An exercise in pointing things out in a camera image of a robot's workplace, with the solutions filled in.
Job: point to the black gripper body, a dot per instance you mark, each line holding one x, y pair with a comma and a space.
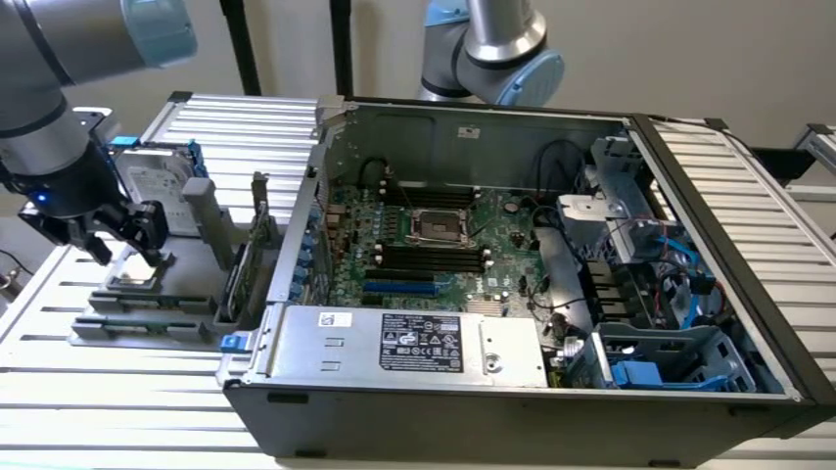
73, 196

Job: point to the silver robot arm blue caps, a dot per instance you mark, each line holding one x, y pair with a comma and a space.
39, 73

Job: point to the silver CPU chip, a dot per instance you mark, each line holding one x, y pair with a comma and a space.
139, 274

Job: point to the blue expansion slot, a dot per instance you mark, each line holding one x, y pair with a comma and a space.
401, 289

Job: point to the black RAM slot bank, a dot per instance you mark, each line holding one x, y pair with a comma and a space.
431, 196
433, 257

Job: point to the metal CPU socket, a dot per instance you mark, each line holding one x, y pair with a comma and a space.
439, 226

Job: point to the grey parts rack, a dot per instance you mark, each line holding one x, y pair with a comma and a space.
210, 230

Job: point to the green graphics card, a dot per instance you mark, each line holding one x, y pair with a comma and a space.
251, 254

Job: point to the green RAM stick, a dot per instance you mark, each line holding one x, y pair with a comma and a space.
145, 325

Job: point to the blue case latch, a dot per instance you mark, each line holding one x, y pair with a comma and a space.
235, 342

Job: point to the black stand pole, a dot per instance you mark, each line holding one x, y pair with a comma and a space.
243, 44
341, 44

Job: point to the silver power supply unit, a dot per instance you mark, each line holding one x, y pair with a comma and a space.
366, 343

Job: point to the green motherboard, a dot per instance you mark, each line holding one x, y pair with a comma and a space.
503, 274

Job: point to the black open PC case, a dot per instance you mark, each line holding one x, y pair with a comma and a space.
497, 421

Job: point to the grey metal disk bay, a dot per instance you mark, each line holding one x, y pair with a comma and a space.
614, 196

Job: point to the grey drive cage blue clips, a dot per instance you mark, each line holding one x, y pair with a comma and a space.
673, 352

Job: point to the black box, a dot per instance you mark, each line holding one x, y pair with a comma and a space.
785, 164

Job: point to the silver hard disk blue frame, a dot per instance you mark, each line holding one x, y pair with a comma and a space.
161, 183

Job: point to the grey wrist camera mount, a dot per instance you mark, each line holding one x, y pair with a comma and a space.
91, 125

